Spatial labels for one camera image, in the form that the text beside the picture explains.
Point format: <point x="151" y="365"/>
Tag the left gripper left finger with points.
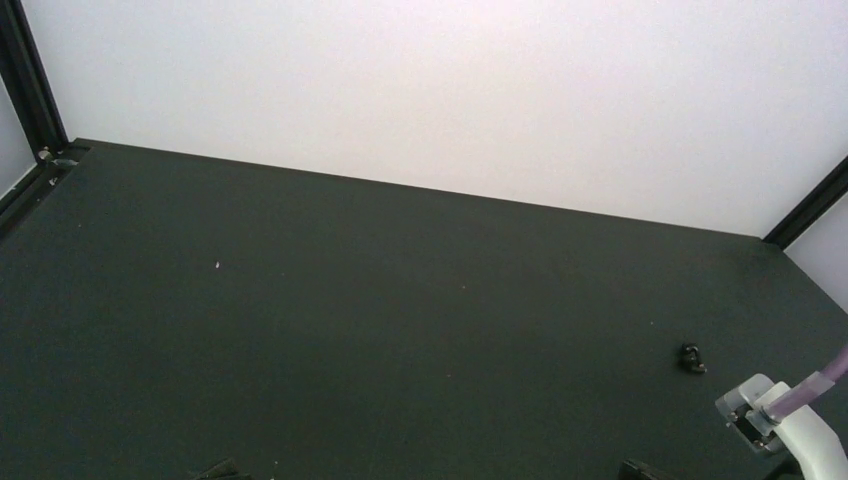
<point x="224" y="469"/>

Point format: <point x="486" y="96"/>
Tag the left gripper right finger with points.
<point x="631" y="469"/>

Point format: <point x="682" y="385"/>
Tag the small black earbud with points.
<point x="690" y="359"/>

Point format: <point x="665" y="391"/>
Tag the black frame post right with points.
<point x="811" y="208"/>

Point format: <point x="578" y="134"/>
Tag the black frame post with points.
<point x="26" y="82"/>
<point x="811" y="208"/>

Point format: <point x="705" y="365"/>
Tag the black frame post left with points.
<point x="26" y="82"/>

